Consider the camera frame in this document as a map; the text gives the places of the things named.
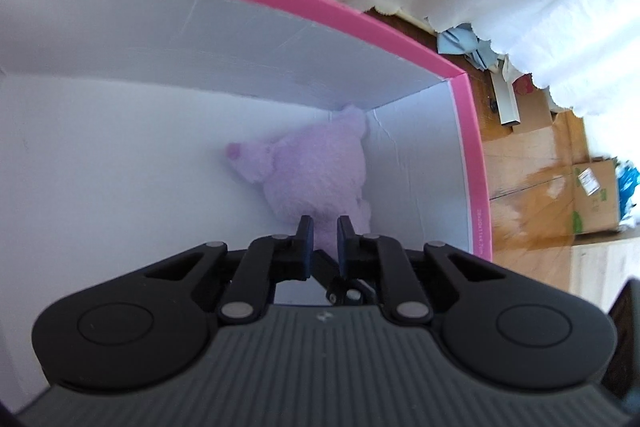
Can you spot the red object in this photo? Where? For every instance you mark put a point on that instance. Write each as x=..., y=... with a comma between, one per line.
x=523, y=84

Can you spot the pink cardboard box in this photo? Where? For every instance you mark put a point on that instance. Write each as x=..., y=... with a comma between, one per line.
x=150, y=132

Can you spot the white board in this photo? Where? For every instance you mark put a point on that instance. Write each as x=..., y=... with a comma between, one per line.
x=600, y=267

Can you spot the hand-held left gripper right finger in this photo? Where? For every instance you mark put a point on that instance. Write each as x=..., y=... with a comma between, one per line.
x=343, y=252

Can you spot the white metal bar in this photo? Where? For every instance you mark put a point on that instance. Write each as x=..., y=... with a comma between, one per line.
x=507, y=102

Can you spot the flat cardboard sheet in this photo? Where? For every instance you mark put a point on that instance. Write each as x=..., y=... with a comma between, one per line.
x=535, y=112

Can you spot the purple plush toy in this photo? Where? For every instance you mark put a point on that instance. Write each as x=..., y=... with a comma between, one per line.
x=310, y=167

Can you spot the blue plastic bag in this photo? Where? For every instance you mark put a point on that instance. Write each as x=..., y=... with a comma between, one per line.
x=630, y=187

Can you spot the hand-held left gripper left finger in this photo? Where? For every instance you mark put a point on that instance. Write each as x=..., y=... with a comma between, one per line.
x=306, y=252

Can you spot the brown cardboard box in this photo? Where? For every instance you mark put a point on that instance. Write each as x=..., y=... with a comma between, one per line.
x=600, y=207

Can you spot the blue crumpled cloth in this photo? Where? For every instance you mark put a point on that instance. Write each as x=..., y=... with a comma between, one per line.
x=460, y=42

